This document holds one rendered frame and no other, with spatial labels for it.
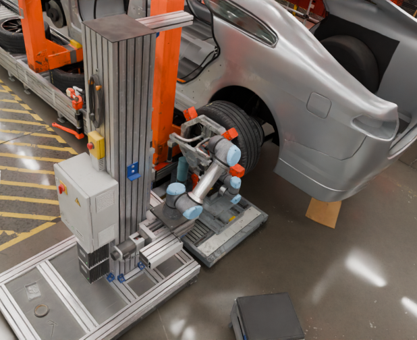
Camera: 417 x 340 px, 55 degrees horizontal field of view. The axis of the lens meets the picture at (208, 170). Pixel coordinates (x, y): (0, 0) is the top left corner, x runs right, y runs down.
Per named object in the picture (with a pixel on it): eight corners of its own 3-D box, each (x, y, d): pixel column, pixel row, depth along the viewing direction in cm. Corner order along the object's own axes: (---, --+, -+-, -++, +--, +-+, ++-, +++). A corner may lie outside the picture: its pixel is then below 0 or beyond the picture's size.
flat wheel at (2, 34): (58, 36, 561) (56, 19, 546) (40, 57, 511) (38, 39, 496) (10, 29, 558) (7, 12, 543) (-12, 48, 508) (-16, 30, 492)
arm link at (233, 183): (225, 175, 274) (222, 187, 281) (235, 185, 268) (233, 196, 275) (233, 171, 278) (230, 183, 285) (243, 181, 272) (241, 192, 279)
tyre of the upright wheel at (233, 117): (269, 121, 299) (205, 86, 330) (249, 132, 284) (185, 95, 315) (253, 187, 340) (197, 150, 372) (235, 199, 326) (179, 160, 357)
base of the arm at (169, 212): (172, 223, 259) (173, 213, 253) (157, 210, 266) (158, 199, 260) (189, 212, 268) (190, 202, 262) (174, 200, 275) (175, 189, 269)
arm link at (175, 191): (176, 192, 267) (178, 177, 259) (188, 204, 261) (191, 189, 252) (161, 199, 261) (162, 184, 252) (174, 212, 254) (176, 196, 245)
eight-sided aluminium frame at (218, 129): (229, 191, 325) (241, 138, 290) (223, 195, 321) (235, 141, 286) (182, 158, 349) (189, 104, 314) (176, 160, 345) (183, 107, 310)
